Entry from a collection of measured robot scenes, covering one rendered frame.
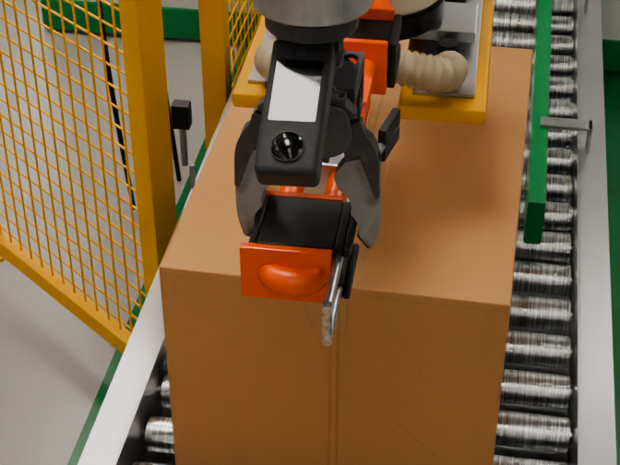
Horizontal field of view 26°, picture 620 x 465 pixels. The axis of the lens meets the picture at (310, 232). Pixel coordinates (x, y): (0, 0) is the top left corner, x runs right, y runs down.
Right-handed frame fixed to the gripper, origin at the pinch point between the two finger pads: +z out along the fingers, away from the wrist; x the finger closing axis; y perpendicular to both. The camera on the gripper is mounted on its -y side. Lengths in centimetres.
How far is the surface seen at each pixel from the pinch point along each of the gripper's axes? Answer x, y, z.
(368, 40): -1.2, 30.5, -2.5
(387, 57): -3.2, 30.1, -0.9
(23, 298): 86, 133, 123
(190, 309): 18.4, 29.0, 33.4
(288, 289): 0.4, -6.8, 0.1
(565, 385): -28, 61, 68
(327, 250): -2.4, -4.5, -2.3
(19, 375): 78, 108, 123
